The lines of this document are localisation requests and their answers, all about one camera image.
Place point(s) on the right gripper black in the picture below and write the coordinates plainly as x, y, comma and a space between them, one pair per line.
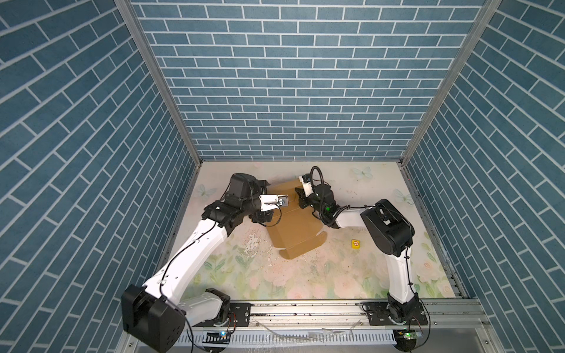
302, 204

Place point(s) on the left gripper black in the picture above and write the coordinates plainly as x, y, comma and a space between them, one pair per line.
262, 216

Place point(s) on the brown cardboard paper box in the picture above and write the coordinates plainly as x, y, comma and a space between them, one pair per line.
299, 231

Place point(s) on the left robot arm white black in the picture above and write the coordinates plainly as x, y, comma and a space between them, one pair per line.
153, 312

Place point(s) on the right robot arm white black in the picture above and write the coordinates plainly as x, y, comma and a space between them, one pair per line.
390, 231

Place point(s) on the yellow cube red symbol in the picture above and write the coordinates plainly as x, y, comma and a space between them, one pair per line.
355, 243

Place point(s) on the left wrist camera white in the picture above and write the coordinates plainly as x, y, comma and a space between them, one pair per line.
271, 202

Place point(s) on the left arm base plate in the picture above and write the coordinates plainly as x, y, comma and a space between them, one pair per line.
236, 315

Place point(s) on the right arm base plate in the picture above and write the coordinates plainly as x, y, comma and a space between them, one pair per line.
394, 313

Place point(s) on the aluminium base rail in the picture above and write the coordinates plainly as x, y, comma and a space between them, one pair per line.
347, 325

